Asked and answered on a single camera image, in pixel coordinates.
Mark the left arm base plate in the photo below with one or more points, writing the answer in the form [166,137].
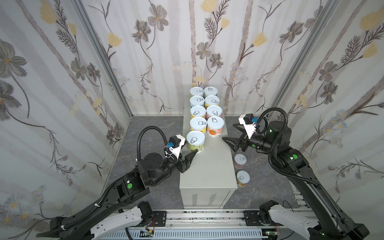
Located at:
[159,220]

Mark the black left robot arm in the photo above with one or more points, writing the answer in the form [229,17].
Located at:
[148,172]

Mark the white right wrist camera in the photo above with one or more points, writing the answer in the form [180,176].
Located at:
[249,123]

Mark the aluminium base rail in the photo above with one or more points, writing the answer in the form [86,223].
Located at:
[140,216]

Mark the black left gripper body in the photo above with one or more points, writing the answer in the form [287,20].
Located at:
[178,165]

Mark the white slotted cable duct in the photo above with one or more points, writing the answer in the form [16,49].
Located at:
[195,234]

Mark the pink label can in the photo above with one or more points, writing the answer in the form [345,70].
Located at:
[240,161]

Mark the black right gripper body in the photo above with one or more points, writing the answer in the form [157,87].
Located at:
[244,143]

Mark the grey metal counter cabinet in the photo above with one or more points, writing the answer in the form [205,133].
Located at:
[210,181]

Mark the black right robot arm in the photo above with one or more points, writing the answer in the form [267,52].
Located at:
[269,134]

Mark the red label can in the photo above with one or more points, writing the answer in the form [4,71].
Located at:
[215,126]

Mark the teal brown label can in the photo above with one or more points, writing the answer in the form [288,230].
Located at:
[210,91]

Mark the yellow label can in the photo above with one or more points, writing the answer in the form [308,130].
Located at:
[212,101]
[198,124]

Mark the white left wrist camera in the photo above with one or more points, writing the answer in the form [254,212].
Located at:
[174,147]

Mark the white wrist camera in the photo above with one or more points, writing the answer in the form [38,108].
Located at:
[174,147]
[249,123]

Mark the green label can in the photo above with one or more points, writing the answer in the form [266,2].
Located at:
[196,91]

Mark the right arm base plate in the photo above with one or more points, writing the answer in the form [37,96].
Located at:
[259,218]

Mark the orange label can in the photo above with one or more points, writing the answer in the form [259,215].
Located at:
[243,178]

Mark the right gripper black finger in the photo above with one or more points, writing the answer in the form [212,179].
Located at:
[234,143]
[239,127]

